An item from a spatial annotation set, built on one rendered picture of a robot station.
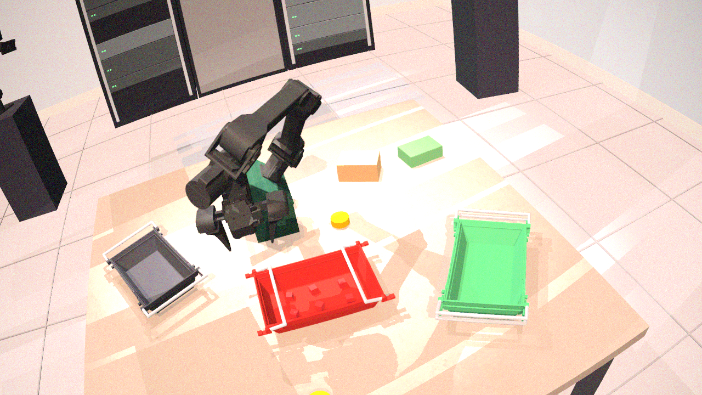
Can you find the red plastic tray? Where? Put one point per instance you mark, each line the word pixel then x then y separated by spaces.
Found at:
pixel 323 271

